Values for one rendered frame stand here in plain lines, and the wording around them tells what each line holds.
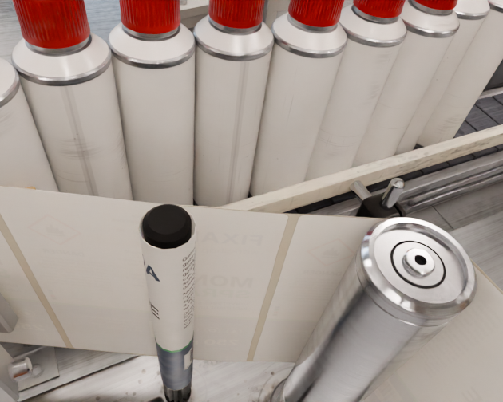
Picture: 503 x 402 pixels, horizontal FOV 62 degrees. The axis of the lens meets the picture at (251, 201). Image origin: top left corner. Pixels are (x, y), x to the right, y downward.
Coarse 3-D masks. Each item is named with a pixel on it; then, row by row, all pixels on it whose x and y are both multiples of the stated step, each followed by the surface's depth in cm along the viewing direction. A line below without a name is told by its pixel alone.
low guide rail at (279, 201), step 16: (496, 128) 45; (448, 144) 42; (464, 144) 43; (480, 144) 44; (496, 144) 46; (384, 160) 40; (400, 160) 40; (416, 160) 40; (432, 160) 42; (336, 176) 38; (352, 176) 38; (368, 176) 39; (384, 176) 40; (272, 192) 35; (288, 192) 36; (304, 192) 36; (320, 192) 37; (336, 192) 38; (240, 208) 34; (256, 208) 34; (272, 208) 35; (288, 208) 37
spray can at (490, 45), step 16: (496, 0) 35; (496, 16) 35; (480, 32) 37; (496, 32) 36; (480, 48) 37; (496, 48) 37; (464, 64) 39; (480, 64) 38; (496, 64) 39; (464, 80) 40; (480, 80) 40; (448, 96) 42; (464, 96) 41; (448, 112) 43; (464, 112) 43; (432, 128) 45; (448, 128) 44; (416, 144) 47; (432, 144) 46
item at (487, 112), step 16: (496, 96) 56; (480, 112) 53; (496, 112) 53; (464, 128) 50; (480, 128) 51; (448, 160) 46; (464, 160) 47; (400, 176) 44; (416, 176) 44; (304, 208) 39; (320, 208) 41
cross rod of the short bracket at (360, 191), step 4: (352, 184) 38; (356, 184) 38; (360, 184) 38; (352, 188) 38; (356, 188) 38; (360, 188) 38; (364, 188) 38; (352, 192) 38; (356, 192) 38; (360, 192) 37; (364, 192) 37; (368, 192) 37; (356, 196) 38; (360, 196) 37; (364, 196) 37; (368, 196) 37; (360, 200) 37
